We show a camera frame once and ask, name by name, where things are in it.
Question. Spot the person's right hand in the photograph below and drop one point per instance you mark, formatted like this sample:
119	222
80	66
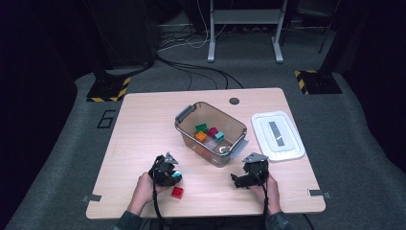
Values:
271	195

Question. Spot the grey tape strip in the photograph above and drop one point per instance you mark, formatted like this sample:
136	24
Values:
92	198
319	193

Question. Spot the white box lid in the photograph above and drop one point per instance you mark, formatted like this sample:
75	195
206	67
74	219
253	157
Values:
287	150

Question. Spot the orange toy brick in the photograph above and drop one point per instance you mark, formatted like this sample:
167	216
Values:
200	136

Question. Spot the black hazard-striped base plate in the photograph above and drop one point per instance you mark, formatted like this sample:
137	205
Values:
319	83
105	91

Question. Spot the green toy brick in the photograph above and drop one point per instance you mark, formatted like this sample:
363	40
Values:
201	128

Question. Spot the red toy brick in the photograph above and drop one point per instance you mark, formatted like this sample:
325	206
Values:
177	192

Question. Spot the light blue toy brick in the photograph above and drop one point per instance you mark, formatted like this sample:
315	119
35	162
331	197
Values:
176	174

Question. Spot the black stand leg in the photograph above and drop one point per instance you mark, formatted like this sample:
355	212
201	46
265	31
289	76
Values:
325	36

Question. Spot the magenta toy brick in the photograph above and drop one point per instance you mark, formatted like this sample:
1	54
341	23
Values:
212	132

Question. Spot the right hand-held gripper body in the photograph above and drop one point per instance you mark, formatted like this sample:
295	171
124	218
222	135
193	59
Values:
257	173

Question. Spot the dark curtain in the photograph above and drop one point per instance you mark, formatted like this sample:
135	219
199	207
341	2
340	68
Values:
32	80
383	64

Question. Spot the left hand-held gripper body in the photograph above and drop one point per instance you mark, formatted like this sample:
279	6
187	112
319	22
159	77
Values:
161	174

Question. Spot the person's left hand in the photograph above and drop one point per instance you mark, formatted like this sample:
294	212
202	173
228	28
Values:
145	191

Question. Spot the dark round table grommet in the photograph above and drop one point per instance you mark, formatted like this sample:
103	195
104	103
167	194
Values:
234	101

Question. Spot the clear brown storage box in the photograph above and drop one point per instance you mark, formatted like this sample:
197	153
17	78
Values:
204	115

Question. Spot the teal toy brick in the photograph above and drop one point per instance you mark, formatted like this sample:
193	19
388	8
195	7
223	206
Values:
219	136

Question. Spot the white metal desk frame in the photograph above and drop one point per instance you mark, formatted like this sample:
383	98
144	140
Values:
245	16

